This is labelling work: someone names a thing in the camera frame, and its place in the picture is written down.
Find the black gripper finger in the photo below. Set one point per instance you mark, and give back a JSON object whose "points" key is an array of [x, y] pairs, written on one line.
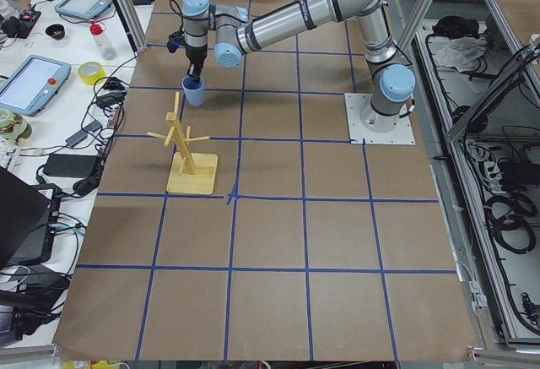
{"points": [[191, 70], [198, 68]]}

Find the wooden mug tree stand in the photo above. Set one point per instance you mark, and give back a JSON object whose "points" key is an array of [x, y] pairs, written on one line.
{"points": [[190, 172]]}

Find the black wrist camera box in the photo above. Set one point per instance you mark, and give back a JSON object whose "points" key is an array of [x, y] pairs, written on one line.
{"points": [[175, 41]]}

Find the yellow tape roll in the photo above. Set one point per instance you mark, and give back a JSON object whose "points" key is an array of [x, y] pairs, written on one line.
{"points": [[91, 72]]}

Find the black power adapter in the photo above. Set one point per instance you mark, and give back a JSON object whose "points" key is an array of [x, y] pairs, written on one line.
{"points": [[67, 165]]}

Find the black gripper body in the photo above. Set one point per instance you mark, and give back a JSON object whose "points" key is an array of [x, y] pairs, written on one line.
{"points": [[195, 54]]}

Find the aluminium frame post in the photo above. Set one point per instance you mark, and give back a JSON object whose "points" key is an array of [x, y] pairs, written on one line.
{"points": [[131, 25]]}

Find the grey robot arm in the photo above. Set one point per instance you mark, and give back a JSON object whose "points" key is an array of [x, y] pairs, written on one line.
{"points": [[237, 35]]}

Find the blue teach pendant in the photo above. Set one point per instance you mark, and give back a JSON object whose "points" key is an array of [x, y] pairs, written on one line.
{"points": [[83, 9], [33, 84]]}

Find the white blue plastic cup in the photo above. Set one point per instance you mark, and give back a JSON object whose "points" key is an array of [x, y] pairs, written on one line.
{"points": [[194, 90]]}

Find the white cloth pile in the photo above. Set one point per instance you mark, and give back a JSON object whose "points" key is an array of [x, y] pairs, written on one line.
{"points": [[463, 54]]}

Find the blue teach pendant near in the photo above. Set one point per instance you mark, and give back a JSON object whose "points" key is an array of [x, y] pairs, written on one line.
{"points": [[33, 84]]}

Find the white squeeze bottle red cap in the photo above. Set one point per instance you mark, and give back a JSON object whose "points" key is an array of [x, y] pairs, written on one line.
{"points": [[107, 50]]}

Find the black bowl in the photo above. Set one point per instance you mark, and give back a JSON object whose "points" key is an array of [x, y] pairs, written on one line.
{"points": [[56, 31]]}

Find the blue teach pendant far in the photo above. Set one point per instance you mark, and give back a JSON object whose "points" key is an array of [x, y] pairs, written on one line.
{"points": [[83, 9]]}

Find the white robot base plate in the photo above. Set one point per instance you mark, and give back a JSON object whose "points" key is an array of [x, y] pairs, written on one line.
{"points": [[365, 126]]}

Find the black laptop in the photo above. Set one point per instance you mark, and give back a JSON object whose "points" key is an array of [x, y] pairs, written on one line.
{"points": [[28, 214]]}

